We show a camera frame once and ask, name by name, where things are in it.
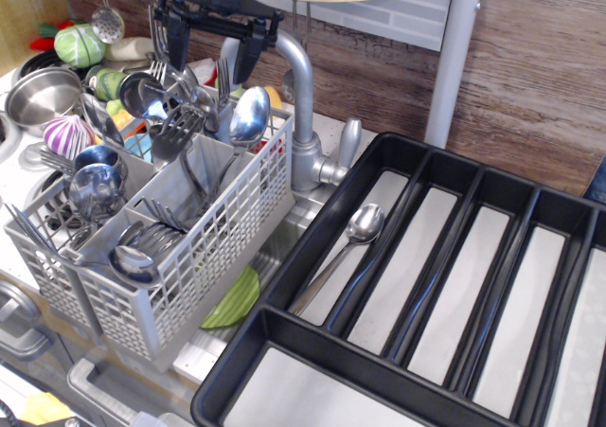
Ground steel pot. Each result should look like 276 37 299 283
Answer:
1 67 81 137

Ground green toy can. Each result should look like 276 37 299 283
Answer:
85 65 127 101

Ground hanging steel skimmer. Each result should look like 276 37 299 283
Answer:
91 0 125 44

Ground tall steel fork at back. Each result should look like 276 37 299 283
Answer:
148 5 169 83

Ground silver kitchen faucet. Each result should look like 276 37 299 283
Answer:
276 29 362 190

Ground green toy cabbage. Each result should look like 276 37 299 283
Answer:
54 24 106 68

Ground round steel spoon bowls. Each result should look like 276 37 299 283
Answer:
68 145 128 222

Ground yellow toy at bottom left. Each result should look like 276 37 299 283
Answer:
18 393 72 426

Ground green toy plate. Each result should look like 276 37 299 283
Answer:
200 265 261 330

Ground stack of forks in basket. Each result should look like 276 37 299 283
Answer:
117 198 187 258

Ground grey metal post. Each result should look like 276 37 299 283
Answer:
424 0 481 149

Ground black cutlery tray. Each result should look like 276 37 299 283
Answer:
191 133 605 426

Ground steel fork in basket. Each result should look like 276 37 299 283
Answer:
151 106 205 173

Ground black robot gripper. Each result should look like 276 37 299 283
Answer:
155 0 283 83

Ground purple white toy onion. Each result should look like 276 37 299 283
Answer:
44 115 95 159

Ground steel spoon front basket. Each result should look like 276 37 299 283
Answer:
75 245 161 289

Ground large steel spoon upright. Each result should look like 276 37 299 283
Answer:
209 86 271 202

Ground steel ladle spoon at back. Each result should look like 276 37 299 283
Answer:
119 72 168 120

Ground steel spoon in tray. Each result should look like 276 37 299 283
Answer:
289 204 385 315

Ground steel fork back right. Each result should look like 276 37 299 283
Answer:
217 58 230 112

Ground grey plastic cutlery basket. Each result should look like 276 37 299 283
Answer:
5 109 294 371

